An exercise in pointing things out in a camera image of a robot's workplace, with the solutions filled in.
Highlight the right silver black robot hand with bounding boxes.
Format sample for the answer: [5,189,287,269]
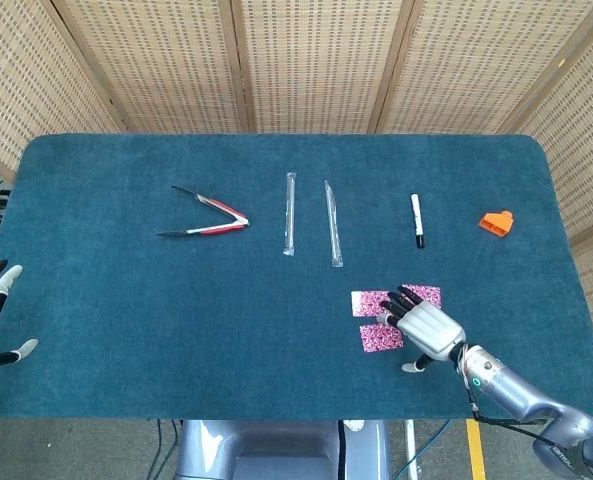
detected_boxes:
[375,284,466,374]

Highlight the pink patterned card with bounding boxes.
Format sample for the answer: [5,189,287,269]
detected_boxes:
[350,290,395,318]
[404,284,442,309]
[359,323,406,354]

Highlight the white marker with black cap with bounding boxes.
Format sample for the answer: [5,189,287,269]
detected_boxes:
[409,193,426,249]

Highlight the orange plastic block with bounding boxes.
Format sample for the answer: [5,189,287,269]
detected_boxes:
[477,210,515,239]

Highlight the yellow floor tape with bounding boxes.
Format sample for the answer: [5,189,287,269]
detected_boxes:
[465,419,487,480]

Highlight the clear wrapped straw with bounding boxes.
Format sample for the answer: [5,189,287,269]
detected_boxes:
[282,172,297,258]
[323,179,345,269]

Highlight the blue carpet table cover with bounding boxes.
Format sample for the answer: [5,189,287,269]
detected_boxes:
[0,133,593,421]

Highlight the grey robot torso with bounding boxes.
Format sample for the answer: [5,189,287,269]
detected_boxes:
[175,419,392,480]

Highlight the woven rattan folding screen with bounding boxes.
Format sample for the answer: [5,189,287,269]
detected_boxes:
[0,0,593,396]

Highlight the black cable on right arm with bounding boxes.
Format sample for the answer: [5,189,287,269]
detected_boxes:
[468,379,593,474]

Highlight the blue floor cable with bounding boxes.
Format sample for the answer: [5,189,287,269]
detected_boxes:
[393,419,452,480]

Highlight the dark floor cable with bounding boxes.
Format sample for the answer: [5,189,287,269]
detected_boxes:
[148,418,185,480]

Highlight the red-handled metal tongs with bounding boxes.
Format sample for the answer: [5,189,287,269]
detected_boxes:
[156,185,251,238]

